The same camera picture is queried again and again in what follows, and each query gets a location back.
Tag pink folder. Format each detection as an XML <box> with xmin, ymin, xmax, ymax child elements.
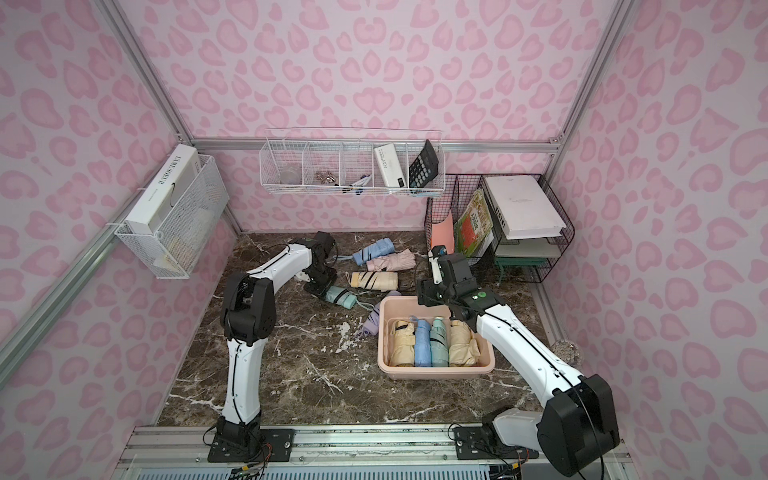
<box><xmin>429</xmin><ymin>212</ymin><xmax>455</xmax><ymax>254</ymax></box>

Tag white long box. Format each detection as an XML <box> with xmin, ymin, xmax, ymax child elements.
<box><xmin>125</xmin><ymin>144</ymin><xmax>202</xmax><ymax>235</ymax></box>

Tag cream umbrella black straps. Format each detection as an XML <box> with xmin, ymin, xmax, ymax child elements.
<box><xmin>349</xmin><ymin>271</ymin><xmax>400</xmax><ymax>293</ymax></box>

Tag white wire wall basket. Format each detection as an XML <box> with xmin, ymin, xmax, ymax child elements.
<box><xmin>259</xmin><ymin>127</ymin><xmax>447</xmax><ymax>197</ymax></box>

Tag black calculator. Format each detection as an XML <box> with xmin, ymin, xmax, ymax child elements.
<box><xmin>408</xmin><ymin>140</ymin><xmax>439</xmax><ymax>189</ymax></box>

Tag lavender purple umbrella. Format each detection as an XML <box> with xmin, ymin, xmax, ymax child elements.
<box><xmin>356</xmin><ymin>291</ymin><xmax>401</xmax><ymax>338</ymax></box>

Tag pink plastic storage box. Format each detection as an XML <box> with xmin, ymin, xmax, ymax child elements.
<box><xmin>377</xmin><ymin>296</ymin><xmax>495</xmax><ymax>380</ymax></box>

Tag green red book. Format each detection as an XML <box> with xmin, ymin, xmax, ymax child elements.
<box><xmin>454</xmin><ymin>189</ymin><xmax>493</xmax><ymax>258</ymax></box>

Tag beige umbrella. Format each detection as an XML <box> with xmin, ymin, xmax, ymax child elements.
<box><xmin>390</xmin><ymin>320</ymin><xmax>415</xmax><ymax>367</ymax></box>

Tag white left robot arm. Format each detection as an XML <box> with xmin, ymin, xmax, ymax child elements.
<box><xmin>207</xmin><ymin>232</ymin><xmax>337</xmax><ymax>464</ymax></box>

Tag pink folded umbrella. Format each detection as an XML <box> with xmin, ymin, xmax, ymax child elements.
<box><xmin>366</xmin><ymin>249</ymin><xmax>416</xmax><ymax>272</ymax></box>

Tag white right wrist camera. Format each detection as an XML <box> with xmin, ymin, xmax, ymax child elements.
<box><xmin>428</xmin><ymin>245</ymin><xmax>447</xmax><ymax>284</ymax></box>

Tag black wire desk organizer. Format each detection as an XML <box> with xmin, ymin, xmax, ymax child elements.
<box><xmin>424</xmin><ymin>174</ymin><xmax>575</xmax><ymax>283</ymax></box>

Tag small white box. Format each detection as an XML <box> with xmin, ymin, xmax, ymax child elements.
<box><xmin>373</xmin><ymin>143</ymin><xmax>406</xmax><ymax>190</ymax></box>

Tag white mesh side basket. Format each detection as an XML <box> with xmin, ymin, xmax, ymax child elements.
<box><xmin>116</xmin><ymin>155</ymin><xmax>229</xmax><ymax>280</ymax></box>

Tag light blue umbrella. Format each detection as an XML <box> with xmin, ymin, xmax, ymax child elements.
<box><xmin>336</xmin><ymin>238</ymin><xmax>395</xmax><ymax>266</ymax></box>
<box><xmin>414</xmin><ymin>319</ymin><xmax>432</xmax><ymax>368</ymax></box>

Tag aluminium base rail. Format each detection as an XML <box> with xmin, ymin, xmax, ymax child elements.
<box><xmin>112</xmin><ymin>423</ymin><xmax>562</xmax><ymax>479</ymax></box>

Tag tan khaki umbrella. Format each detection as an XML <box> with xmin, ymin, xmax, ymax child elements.
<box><xmin>448</xmin><ymin>320</ymin><xmax>481</xmax><ymax>367</ymax></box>

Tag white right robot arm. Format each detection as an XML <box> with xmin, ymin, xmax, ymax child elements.
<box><xmin>417</xmin><ymin>245</ymin><xmax>620</xmax><ymax>477</ymax></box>

